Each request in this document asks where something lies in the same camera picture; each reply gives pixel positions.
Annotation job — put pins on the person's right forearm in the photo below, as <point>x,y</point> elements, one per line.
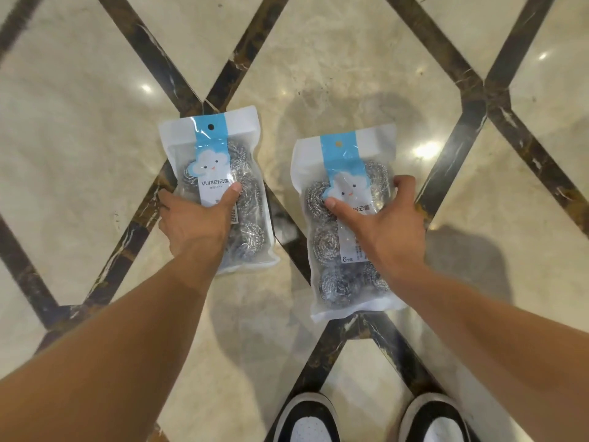
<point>506,345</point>

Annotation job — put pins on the black and white sneaker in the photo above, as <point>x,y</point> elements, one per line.
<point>306,428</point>
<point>435,428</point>

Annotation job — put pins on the person's left hand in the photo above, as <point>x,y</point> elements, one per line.
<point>198,225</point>

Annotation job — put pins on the person's left forearm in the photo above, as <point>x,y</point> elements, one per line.
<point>106,354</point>

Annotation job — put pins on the person's right hand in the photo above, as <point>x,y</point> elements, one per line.
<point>395,239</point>

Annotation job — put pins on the scourer pack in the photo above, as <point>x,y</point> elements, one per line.
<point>211,151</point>
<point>331,271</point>

